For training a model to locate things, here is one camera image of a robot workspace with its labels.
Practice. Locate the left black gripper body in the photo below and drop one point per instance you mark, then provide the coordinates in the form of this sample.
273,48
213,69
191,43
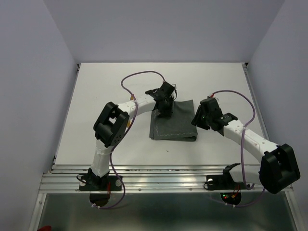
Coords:
166,109

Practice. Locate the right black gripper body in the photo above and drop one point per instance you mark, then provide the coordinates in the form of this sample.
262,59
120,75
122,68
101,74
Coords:
200,120

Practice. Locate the grey cloth napkin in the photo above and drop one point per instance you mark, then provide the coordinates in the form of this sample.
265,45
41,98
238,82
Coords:
178,127

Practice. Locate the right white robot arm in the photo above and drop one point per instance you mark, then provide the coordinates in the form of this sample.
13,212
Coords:
277,167

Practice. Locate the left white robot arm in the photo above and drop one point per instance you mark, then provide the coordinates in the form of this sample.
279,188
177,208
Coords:
112,125

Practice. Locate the red object at corner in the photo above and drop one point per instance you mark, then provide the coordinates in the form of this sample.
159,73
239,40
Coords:
45,228

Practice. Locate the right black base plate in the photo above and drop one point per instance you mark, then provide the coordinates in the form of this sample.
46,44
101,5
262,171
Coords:
222,182

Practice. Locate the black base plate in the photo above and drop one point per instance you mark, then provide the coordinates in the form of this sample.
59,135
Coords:
222,182
109,183

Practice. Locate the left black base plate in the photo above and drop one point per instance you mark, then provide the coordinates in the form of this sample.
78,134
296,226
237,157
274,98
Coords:
109,183

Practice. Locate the aluminium mounting rail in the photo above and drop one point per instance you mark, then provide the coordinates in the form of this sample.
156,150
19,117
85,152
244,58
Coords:
137,179

